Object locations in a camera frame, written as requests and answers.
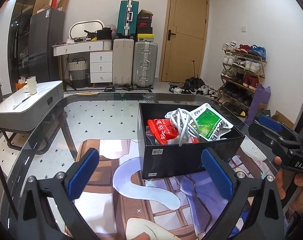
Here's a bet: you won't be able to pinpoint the black refrigerator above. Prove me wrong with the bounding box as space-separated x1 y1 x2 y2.
28 8 65 83

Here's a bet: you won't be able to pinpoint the black cardboard box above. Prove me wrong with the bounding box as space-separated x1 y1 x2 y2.
137 103 245 179

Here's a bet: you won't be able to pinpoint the woven laundry basket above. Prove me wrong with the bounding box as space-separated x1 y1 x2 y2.
67 57 89 88

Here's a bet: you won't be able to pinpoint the white coffee table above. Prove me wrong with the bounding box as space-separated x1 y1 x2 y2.
0 80 65 153

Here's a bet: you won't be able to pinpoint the beige suitcase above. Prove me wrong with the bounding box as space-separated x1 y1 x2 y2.
112 38 135 86

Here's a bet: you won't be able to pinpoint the anime printed desk mat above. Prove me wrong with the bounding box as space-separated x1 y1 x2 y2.
71 138 280 240

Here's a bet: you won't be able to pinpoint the stacked shoe boxes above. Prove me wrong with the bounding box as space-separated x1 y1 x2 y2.
136 9 154 42

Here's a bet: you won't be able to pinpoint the person's right hand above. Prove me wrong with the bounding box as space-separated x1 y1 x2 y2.
274 157 303 216

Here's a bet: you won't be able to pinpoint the yellow wooden door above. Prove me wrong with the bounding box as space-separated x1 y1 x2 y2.
159 0 210 82

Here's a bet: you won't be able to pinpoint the silver suitcase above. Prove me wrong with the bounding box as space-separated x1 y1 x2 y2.
132 41 158 89

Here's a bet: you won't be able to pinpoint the oval vanity mirror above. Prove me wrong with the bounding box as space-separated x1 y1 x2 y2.
68 20 105 39

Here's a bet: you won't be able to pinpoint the pile of shoes on floor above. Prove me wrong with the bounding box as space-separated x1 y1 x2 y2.
169 77 218 98

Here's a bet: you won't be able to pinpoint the red white balloon pack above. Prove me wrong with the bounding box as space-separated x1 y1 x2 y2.
147 119 179 145

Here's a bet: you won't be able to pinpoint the teal suitcase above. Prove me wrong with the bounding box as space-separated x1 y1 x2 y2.
116 0 139 39

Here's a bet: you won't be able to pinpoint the open cardboard box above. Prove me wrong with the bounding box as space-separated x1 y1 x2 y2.
271 110 294 129

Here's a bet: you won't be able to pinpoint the white cable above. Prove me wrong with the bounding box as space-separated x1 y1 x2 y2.
164 108 201 147

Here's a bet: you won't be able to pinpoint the green white mask pack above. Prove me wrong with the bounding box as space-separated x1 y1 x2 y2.
191 103 234 141

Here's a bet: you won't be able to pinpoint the wooden shoe rack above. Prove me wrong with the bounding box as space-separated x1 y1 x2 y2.
216 41 267 119

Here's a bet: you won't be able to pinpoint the white vanity desk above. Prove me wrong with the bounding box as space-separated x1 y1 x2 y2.
53 40 113 86

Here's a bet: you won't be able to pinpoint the purple bag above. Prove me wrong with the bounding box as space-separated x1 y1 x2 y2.
245 84 271 126

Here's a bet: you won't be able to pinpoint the white cup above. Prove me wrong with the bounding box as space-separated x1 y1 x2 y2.
26 76 38 95

